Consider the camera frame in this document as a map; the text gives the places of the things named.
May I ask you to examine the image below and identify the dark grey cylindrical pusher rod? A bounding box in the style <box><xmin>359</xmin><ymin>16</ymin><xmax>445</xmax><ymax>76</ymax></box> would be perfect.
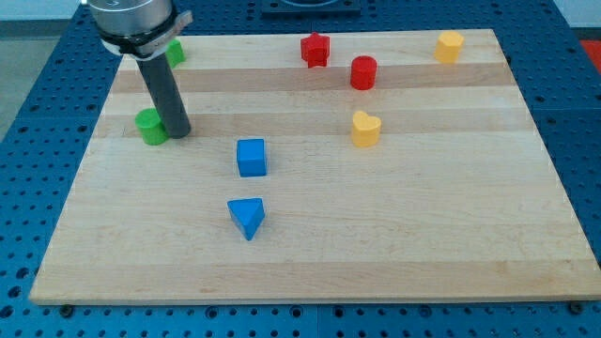
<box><xmin>137</xmin><ymin>54</ymin><xmax>192</xmax><ymax>139</ymax></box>

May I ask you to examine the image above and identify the green block behind arm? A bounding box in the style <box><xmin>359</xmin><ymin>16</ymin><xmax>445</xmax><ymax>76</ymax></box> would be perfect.
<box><xmin>165</xmin><ymin>38</ymin><xmax>186</xmax><ymax>69</ymax></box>

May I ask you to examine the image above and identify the blue cube block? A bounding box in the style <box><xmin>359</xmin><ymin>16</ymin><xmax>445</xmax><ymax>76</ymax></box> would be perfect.
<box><xmin>236</xmin><ymin>138</ymin><xmax>267</xmax><ymax>177</ymax></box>

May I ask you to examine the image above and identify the wooden board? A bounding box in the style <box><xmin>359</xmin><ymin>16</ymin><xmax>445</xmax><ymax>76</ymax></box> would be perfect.
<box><xmin>30</xmin><ymin>29</ymin><xmax>600</xmax><ymax>305</ymax></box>

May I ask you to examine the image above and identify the green cylinder block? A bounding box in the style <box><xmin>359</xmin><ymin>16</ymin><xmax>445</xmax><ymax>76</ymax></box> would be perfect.
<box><xmin>134</xmin><ymin>108</ymin><xmax>169</xmax><ymax>146</ymax></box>

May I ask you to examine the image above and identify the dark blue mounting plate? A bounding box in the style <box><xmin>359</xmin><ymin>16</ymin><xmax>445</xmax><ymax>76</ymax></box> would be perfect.
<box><xmin>260</xmin><ymin>0</ymin><xmax>362</xmax><ymax>17</ymax></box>

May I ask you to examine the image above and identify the blue triangular prism block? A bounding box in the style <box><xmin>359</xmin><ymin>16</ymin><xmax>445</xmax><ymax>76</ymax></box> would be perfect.
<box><xmin>227</xmin><ymin>197</ymin><xmax>265</xmax><ymax>241</ymax></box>

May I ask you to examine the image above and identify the red star block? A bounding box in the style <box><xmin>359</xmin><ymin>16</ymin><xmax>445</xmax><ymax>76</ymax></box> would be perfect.
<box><xmin>300</xmin><ymin>32</ymin><xmax>331</xmax><ymax>69</ymax></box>

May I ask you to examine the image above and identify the red cylinder block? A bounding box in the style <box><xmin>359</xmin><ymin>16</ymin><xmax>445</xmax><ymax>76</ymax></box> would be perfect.
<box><xmin>350</xmin><ymin>55</ymin><xmax>378</xmax><ymax>90</ymax></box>

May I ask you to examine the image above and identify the yellow heart block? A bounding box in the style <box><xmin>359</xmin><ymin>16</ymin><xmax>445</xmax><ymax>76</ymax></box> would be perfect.
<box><xmin>351</xmin><ymin>111</ymin><xmax>382</xmax><ymax>147</ymax></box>

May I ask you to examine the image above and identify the yellow hexagon block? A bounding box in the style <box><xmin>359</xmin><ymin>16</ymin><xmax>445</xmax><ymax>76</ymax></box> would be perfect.
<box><xmin>433</xmin><ymin>31</ymin><xmax>465</xmax><ymax>64</ymax></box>

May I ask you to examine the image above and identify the red object at edge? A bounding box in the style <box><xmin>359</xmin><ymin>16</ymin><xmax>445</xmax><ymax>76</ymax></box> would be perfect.
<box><xmin>580</xmin><ymin>39</ymin><xmax>601</xmax><ymax>72</ymax></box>

